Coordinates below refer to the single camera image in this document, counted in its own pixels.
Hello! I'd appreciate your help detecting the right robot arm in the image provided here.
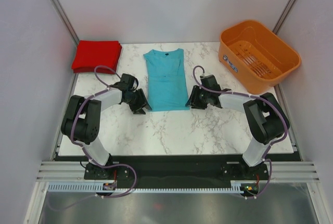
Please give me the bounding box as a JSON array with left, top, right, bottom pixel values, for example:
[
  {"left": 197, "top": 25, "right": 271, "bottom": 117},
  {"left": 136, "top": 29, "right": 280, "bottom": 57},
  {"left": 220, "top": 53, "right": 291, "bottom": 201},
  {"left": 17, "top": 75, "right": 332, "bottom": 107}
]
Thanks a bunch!
[{"left": 186, "top": 75, "right": 290, "bottom": 179}]

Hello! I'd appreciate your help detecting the left aluminium frame post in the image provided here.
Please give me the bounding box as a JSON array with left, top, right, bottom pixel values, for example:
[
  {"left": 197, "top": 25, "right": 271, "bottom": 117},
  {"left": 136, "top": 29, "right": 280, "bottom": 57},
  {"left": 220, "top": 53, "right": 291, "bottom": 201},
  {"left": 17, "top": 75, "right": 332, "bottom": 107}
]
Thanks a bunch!
[{"left": 50, "top": 0, "right": 80, "bottom": 46}]

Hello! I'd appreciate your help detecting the dark red folded t shirt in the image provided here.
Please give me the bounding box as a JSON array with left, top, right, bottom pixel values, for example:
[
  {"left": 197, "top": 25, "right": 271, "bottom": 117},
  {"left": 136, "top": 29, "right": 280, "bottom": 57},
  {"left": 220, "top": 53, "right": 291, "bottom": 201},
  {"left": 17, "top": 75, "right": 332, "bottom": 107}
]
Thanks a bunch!
[{"left": 72, "top": 42, "right": 123, "bottom": 74}]

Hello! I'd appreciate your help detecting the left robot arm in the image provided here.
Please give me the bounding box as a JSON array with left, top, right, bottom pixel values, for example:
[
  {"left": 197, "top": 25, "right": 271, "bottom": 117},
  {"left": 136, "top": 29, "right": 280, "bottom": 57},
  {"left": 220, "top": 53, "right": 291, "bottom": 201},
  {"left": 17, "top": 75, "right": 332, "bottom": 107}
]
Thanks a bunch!
[{"left": 61, "top": 73, "right": 151, "bottom": 179}]

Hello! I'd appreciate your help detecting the white slotted cable duct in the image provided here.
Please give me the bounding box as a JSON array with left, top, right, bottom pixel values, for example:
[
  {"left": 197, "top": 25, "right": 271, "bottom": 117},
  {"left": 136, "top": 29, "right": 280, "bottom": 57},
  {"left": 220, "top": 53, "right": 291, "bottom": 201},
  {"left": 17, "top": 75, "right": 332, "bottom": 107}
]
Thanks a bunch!
[{"left": 47, "top": 182, "right": 253, "bottom": 193}]

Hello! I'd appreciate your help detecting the turquoise t shirt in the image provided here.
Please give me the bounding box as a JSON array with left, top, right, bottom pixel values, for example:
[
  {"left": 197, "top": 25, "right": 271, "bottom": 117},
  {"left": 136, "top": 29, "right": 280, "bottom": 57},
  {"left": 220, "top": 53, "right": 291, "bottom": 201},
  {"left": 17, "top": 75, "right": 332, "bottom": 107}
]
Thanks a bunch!
[{"left": 144, "top": 48, "right": 189, "bottom": 112}]

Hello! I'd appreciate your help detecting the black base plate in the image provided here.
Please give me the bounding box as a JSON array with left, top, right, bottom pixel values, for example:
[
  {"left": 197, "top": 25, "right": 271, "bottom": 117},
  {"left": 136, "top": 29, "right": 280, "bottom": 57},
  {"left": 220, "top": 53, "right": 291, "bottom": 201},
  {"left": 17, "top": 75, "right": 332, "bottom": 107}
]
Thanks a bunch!
[{"left": 84, "top": 155, "right": 269, "bottom": 188}]

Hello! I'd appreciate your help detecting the orange plastic tub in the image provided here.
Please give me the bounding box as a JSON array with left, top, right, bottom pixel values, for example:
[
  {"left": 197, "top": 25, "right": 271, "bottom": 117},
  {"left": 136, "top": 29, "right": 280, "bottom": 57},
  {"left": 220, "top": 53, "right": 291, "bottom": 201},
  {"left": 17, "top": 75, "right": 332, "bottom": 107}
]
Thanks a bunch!
[{"left": 218, "top": 20, "right": 301, "bottom": 95}]

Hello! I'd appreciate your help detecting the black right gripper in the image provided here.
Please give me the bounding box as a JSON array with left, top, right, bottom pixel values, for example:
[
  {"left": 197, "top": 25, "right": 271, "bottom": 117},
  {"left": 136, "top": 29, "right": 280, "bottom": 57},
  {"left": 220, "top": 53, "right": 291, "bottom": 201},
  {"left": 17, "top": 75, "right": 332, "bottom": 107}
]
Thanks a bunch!
[{"left": 185, "top": 85, "right": 210, "bottom": 110}]

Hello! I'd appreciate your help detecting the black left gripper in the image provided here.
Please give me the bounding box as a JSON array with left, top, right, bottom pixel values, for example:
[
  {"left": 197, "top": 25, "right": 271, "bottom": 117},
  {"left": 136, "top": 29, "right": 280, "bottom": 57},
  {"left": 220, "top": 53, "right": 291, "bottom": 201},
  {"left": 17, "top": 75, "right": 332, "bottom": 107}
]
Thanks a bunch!
[{"left": 124, "top": 89, "right": 151, "bottom": 115}]

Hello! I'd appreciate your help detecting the right aluminium frame post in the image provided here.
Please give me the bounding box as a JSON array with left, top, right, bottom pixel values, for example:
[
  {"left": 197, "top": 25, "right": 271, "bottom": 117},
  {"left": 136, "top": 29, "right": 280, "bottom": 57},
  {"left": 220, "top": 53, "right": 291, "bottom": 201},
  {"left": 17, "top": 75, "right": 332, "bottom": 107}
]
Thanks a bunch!
[{"left": 272, "top": 0, "right": 297, "bottom": 35}]

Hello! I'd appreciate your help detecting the aluminium frame post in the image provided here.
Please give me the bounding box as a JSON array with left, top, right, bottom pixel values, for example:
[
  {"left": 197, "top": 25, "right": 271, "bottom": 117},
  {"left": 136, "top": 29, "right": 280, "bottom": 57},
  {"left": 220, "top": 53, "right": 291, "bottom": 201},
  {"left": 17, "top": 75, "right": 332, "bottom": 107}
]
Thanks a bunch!
[
  {"left": 272, "top": 0, "right": 297, "bottom": 35},
  {"left": 50, "top": 0, "right": 80, "bottom": 46}
]

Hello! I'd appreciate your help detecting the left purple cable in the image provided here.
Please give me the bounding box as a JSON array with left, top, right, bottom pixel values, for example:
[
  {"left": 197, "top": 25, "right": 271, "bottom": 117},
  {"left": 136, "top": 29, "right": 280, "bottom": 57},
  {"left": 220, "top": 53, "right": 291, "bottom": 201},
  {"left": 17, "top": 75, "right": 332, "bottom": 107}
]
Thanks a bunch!
[{"left": 46, "top": 65, "right": 138, "bottom": 211}]

